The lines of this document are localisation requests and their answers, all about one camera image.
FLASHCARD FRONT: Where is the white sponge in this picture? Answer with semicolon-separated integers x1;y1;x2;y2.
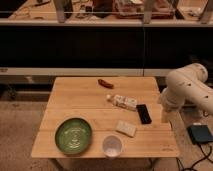
116;121;137;137

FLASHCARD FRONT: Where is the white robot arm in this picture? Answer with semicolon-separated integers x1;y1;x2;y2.
158;63;213;123

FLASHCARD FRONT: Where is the white ceramic cup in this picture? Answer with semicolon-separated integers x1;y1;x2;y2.
102;135;123;158

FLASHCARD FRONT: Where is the black rectangular phone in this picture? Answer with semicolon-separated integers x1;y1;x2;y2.
136;104;152;124

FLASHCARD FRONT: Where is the wooden table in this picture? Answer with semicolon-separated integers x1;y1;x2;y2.
31;77;179;159

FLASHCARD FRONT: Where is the black box on floor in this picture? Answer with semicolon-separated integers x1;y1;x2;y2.
187;125;213;144

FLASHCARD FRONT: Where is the red sausage toy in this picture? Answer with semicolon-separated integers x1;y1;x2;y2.
98;79;114;89

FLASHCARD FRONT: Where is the green plate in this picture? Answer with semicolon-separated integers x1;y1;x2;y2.
55;118;92;155

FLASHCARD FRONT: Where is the long shelf bench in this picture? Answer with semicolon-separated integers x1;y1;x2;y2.
0;0;213;77

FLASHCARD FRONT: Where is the black cable on floor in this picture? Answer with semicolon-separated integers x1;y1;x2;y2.
175;142;213;171

